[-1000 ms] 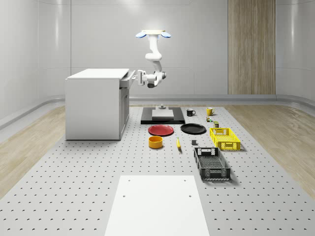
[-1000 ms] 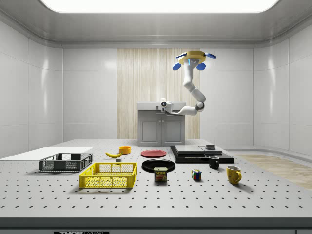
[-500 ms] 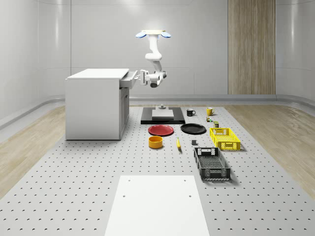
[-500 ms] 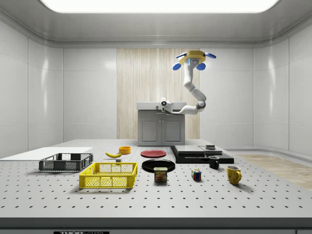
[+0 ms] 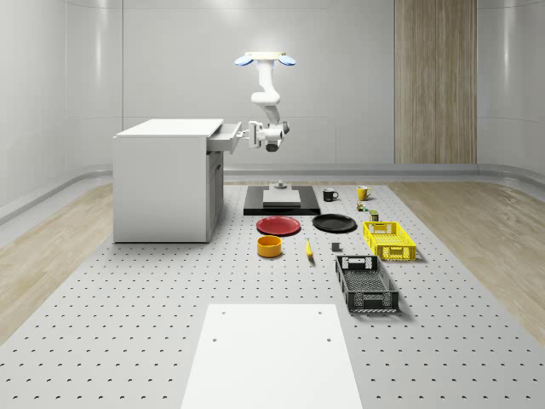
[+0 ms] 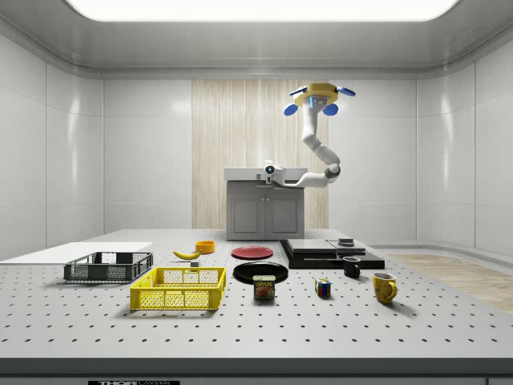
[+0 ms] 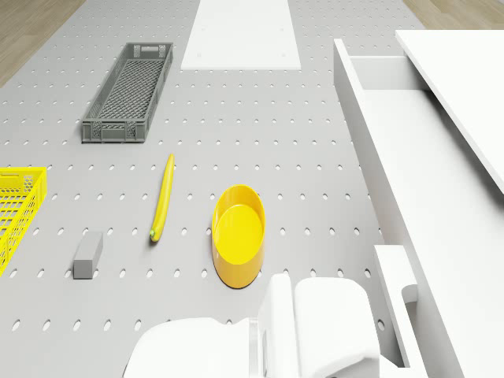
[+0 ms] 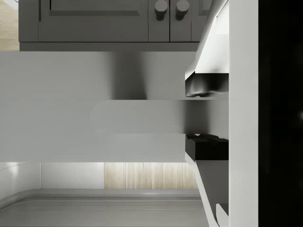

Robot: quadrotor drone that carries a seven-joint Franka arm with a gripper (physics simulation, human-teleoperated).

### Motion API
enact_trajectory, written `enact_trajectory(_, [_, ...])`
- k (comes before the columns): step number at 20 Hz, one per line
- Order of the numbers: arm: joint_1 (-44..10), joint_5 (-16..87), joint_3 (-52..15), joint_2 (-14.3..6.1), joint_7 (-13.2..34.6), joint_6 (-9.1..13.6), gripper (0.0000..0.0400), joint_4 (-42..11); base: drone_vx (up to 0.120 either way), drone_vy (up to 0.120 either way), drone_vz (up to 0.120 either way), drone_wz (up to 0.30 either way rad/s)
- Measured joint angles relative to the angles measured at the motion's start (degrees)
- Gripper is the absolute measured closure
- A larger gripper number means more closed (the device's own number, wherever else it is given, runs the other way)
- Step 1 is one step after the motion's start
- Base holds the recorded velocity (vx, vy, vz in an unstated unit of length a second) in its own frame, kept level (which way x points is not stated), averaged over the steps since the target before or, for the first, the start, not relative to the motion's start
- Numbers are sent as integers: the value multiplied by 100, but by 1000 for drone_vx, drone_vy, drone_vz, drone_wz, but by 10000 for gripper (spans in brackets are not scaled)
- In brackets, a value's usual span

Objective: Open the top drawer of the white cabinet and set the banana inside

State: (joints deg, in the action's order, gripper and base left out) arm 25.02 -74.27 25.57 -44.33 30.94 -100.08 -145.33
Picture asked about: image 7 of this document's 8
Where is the white drawer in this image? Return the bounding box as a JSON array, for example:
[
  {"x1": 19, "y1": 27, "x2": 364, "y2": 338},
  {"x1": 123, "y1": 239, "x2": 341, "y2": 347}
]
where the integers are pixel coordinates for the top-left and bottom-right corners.
[{"x1": 332, "y1": 37, "x2": 504, "y2": 378}]

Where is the yellow bowl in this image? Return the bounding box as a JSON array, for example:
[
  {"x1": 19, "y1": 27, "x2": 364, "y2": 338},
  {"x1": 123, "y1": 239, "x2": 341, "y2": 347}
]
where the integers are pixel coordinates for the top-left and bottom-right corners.
[{"x1": 211, "y1": 183, "x2": 267, "y2": 289}]

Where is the banana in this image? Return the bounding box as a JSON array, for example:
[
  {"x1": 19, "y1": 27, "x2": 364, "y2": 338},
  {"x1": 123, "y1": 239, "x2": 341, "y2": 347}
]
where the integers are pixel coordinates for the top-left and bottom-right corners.
[{"x1": 148, "y1": 153, "x2": 176, "y2": 243}]

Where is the white board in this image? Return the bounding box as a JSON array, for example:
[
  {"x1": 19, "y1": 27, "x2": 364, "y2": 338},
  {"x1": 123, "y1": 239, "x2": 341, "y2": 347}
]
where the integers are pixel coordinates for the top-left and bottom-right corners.
[{"x1": 180, "y1": 0, "x2": 303, "y2": 72}]

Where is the dark grey basket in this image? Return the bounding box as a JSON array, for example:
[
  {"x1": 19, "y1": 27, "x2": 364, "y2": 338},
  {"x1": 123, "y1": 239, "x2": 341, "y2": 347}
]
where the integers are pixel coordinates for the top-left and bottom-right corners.
[{"x1": 80, "y1": 42, "x2": 175, "y2": 145}]

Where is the grey cube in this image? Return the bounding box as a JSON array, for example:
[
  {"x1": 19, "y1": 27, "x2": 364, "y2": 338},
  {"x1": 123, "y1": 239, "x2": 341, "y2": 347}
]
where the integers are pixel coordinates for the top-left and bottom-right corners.
[{"x1": 72, "y1": 231, "x2": 105, "y2": 280}]

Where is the yellow basket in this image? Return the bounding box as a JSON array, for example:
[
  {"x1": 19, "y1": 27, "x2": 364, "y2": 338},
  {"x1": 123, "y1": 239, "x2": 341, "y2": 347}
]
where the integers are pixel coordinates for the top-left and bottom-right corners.
[{"x1": 0, "y1": 166, "x2": 48, "y2": 276}]

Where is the white cabinet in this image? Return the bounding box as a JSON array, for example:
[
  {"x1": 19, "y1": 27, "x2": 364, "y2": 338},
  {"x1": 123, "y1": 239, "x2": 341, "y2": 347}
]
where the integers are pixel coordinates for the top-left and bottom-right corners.
[{"x1": 395, "y1": 28, "x2": 504, "y2": 195}]

